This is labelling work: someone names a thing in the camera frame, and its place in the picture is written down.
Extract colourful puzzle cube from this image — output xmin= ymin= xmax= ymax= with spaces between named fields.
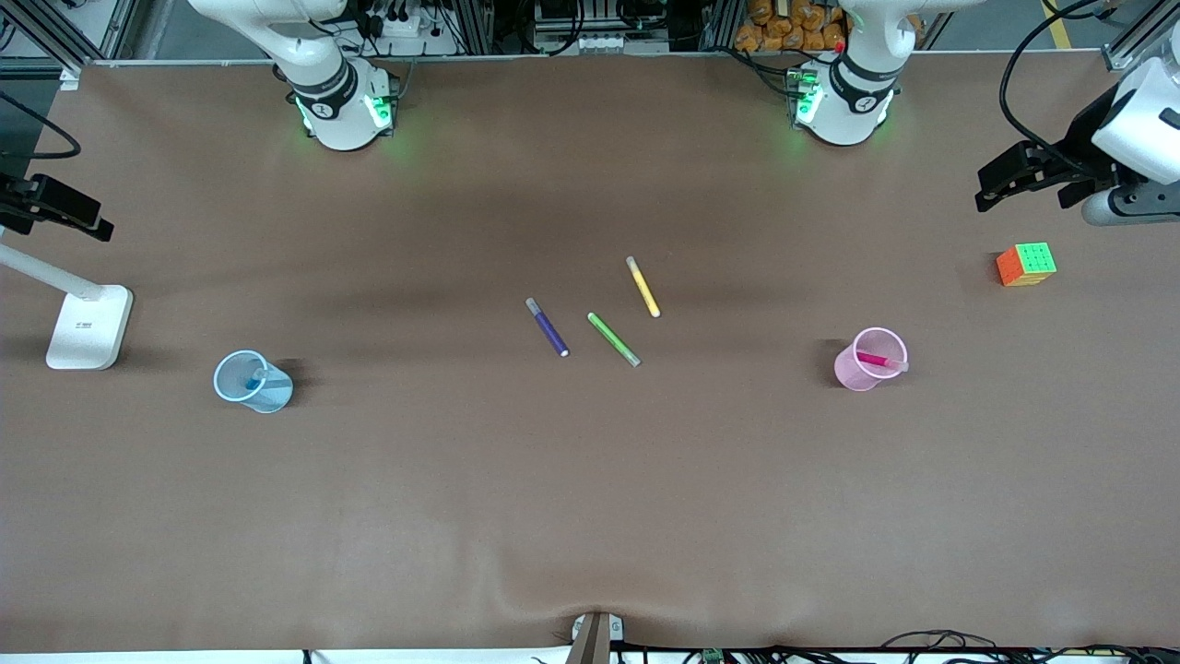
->
xmin=995 ymin=242 xmax=1058 ymax=288

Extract white lamp base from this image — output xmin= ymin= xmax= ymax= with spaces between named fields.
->
xmin=0 ymin=242 xmax=136 ymax=372

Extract pink plastic cup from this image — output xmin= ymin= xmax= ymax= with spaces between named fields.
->
xmin=833 ymin=326 xmax=910 ymax=393

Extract orange snack bags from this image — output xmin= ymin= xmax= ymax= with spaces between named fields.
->
xmin=733 ymin=0 xmax=849 ymax=53

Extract light blue plastic cup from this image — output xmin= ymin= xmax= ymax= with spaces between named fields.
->
xmin=213 ymin=350 xmax=295 ymax=415

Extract white power strip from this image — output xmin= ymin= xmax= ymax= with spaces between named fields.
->
xmin=360 ymin=7 xmax=462 ymax=58

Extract yellow marker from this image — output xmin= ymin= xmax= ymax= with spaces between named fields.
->
xmin=625 ymin=255 xmax=662 ymax=319

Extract green marker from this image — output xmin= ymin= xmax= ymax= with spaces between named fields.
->
xmin=586 ymin=312 xmax=643 ymax=369

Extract purple marker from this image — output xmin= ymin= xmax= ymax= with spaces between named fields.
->
xmin=525 ymin=297 xmax=571 ymax=359

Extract brown table cover sheet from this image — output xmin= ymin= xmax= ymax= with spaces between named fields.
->
xmin=0 ymin=51 xmax=1180 ymax=654

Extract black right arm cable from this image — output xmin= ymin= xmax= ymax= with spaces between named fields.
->
xmin=0 ymin=90 xmax=83 ymax=160

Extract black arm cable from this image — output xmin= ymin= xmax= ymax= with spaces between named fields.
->
xmin=0 ymin=90 xmax=83 ymax=160
xmin=999 ymin=0 xmax=1109 ymax=172

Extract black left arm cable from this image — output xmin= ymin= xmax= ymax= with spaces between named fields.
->
xmin=999 ymin=0 xmax=1109 ymax=172

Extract aluminium frame profile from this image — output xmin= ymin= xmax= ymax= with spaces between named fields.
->
xmin=1102 ymin=0 xmax=1180 ymax=73
xmin=14 ymin=0 xmax=86 ymax=90

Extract black cable loop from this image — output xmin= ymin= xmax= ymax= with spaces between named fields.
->
xmin=880 ymin=629 xmax=1001 ymax=658

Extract aluminium camera mount post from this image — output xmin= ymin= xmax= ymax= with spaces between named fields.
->
xmin=564 ymin=611 xmax=626 ymax=664

